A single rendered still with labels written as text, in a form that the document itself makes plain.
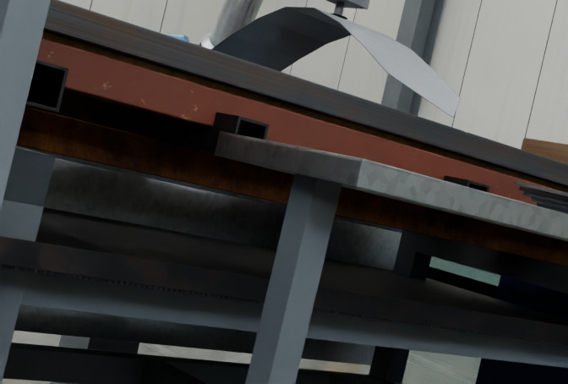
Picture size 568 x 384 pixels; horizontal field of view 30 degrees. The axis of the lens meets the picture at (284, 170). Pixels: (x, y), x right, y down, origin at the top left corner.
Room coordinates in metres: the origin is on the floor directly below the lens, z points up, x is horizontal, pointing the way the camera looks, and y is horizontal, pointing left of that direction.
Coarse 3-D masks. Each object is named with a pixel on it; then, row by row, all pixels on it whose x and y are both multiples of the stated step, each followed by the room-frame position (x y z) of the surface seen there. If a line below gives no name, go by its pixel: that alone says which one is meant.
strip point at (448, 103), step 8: (400, 80) 1.68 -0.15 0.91; (408, 80) 1.71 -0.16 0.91; (416, 88) 1.69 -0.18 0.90; (424, 88) 1.72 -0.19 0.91; (432, 88) 1.75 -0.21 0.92; (424, 96) 1.68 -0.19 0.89; (432, 96) 1.71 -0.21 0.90; (440, 96) 1.73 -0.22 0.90; (448, 96) 1.76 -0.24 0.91; (456, 96) 1.79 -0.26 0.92; (440, 104) 1.70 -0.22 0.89; (448, 104) 1.72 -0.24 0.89; (456, 104) 1.75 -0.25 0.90; (448, 112) 1.68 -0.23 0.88
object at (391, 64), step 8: (368, 48) 1.73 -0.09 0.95; (376, 56) 1.72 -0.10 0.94; (384, 56) 1.75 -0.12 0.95; (392, 56) 1.78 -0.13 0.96; (384, 64) 1.71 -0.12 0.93; (392, 64) 1.73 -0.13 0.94; (400, 64) 1.76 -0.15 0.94; (408, 64) 1.79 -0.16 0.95; (416, 64) 1.81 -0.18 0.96; (392, 72) 1.70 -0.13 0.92; (400, 72) 1.72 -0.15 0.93; (408, 72) 1.75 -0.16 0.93; (416, 72) 1.77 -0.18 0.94; (424, 72) 1.80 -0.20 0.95; (432, 72) 1.83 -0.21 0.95; (416, 80) 1.73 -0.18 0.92; (424, 80) 1.76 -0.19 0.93; (432, 80) 1.79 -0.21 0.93; (440, 80) 1.81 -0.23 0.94; (440, 88) 1.77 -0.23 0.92; (448, 88) 1.80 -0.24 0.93
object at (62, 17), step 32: (64, 32) 1.21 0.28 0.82; (96, 32) 1.23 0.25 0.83; (128, 32) 1.26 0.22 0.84; (160, 64) 1.32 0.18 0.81; (192, 64) 1.32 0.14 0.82; (224, 64) 1.35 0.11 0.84; (256, 64) 1.38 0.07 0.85; (288, 96) 1.42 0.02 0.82; (320, 96) 1.46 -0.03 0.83; (352, 96) 1.49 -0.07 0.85; (384, 128) 1.54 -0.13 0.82; (416, 128) 1.58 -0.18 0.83; (448, 128) 1.62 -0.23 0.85; (480, 160) 1.70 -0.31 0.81; (512, 160) 1.73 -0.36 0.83; (544, 160) 1.78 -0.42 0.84
